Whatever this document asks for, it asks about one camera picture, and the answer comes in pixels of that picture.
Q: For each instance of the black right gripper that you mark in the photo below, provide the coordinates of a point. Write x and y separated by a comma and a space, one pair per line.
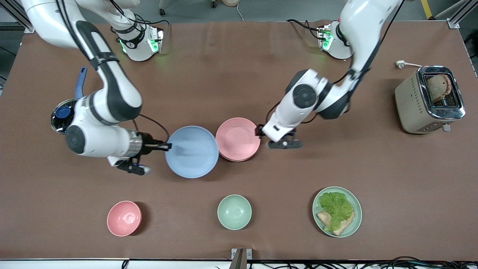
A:
148, 147

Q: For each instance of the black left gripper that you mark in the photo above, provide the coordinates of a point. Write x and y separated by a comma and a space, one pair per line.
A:
258, 130

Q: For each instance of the pink plate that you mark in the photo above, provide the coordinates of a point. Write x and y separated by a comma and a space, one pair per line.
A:
237, 137

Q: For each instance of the blue plate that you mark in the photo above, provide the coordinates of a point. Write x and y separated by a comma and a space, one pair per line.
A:
192, 151

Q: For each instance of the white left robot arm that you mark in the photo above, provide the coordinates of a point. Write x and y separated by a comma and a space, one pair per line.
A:
306, 95

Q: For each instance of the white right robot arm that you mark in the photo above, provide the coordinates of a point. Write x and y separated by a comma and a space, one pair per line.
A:
115, 93

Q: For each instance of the beige plate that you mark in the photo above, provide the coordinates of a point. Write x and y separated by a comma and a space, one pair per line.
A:
239, 160

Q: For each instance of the brown table cover sheet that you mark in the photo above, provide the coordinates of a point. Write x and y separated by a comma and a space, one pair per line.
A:
239, 205

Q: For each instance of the pink bowl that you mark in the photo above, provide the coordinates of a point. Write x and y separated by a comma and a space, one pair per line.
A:
124, 218

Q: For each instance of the green bowl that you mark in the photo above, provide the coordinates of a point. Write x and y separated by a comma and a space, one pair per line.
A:
234, 212

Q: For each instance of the glass lid with blue knob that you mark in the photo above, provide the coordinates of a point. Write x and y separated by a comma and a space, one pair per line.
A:
63, 114

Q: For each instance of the green lettuce leaf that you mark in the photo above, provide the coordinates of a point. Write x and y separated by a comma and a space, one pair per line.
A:
336, 207

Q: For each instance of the brown bread slice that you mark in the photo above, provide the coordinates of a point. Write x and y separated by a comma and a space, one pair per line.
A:
345, 226

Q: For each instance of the green plate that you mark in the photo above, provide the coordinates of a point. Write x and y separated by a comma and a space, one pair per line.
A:
356, 216

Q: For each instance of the beige chair base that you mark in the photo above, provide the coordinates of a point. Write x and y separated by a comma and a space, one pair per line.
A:
226, 3

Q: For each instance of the beige chrome toaster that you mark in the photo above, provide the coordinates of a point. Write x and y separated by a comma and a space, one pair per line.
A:
412, 104

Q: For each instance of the brown bread in toaster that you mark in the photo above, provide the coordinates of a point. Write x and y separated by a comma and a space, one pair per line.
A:
437, 87

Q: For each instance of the metal table bracket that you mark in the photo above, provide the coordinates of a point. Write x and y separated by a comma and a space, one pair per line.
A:
241, 257

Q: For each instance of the aluminium frame profile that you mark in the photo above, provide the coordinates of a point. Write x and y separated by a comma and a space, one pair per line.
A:
15, 15
457, 16

